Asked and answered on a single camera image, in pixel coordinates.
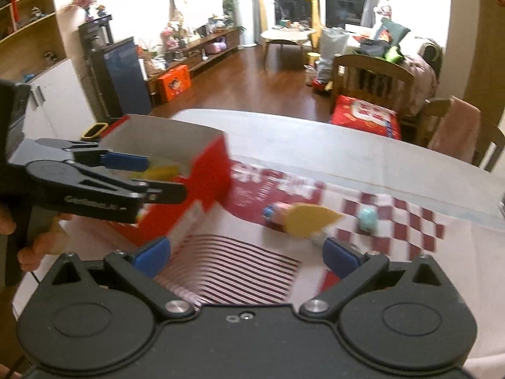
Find small teal toy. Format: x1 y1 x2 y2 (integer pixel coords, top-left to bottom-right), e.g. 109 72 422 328
357 206 379 233

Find orange printed box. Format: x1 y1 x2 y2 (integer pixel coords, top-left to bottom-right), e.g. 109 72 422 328
157 64 193 102

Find red cardboard shoe box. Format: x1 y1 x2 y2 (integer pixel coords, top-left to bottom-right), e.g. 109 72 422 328
81 114 233 247

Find wooden chair with towel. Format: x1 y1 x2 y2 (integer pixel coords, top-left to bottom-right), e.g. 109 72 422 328
420 97 505 172

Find yellow plastic scoop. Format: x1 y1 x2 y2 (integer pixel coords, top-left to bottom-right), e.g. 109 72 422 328
285 203 346 240

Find wooden wall shelf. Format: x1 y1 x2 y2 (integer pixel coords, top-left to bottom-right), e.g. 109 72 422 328
0 0 68 83

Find sofa with clothes pile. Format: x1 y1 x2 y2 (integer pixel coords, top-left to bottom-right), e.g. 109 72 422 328
347 6 444 115

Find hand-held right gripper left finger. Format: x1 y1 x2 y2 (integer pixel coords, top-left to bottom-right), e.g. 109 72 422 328
51 237 196 320

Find red dried flowers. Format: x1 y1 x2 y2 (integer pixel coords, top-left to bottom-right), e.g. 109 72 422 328
65 0 97 20

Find grey plastic bag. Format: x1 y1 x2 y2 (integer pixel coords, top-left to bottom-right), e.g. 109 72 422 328
316 27 350 83

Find pink flowers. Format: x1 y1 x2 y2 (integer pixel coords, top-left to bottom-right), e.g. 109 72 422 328
162 24 186 50

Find wooden low cabinet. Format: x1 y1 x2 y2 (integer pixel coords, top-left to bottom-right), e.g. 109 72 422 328
146 27 241 87

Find yellow rectangular box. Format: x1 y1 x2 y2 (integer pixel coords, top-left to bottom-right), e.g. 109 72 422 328
130 165 180 182

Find dark blue appliance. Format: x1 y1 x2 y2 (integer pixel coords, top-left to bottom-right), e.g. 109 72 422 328
89 36 152 121

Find white cabinet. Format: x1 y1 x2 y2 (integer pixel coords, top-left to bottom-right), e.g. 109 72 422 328
27 57 99 154

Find dark green pillow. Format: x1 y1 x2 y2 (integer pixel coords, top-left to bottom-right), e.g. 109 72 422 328
381 18 411 42

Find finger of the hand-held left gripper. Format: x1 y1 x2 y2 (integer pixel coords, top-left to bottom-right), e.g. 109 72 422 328
35 138 150 171
75 164 188 205

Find red printed cushion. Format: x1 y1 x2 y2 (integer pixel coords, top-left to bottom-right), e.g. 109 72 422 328
329 95 403 141

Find red white printed cloth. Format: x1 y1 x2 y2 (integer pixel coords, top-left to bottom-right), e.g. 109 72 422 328
154 160 446 309

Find person's left hand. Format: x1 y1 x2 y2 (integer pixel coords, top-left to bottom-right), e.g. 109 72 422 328
18 213 74 273

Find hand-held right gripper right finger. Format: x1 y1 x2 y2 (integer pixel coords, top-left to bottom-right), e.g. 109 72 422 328
300 238 451 321

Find yellow giraffe toy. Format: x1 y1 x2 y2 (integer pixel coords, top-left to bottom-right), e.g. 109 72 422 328
304 0 328 54

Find beige tall ornament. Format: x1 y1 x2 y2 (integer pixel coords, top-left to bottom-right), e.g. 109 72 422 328
168 0 186 28

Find wooden slatted chair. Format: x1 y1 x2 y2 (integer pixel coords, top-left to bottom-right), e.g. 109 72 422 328
333 53 415 117

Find black yellow loop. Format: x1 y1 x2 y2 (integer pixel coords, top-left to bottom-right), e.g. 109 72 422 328
81 123 109 141

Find wooden coffee table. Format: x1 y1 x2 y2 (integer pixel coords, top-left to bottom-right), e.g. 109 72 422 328
260 27 316 58

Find pink towel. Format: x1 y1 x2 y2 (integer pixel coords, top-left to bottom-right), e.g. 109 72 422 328
428 97 482 164

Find black water dispenser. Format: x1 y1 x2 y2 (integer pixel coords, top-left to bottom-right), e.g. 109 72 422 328
78 16 115 48

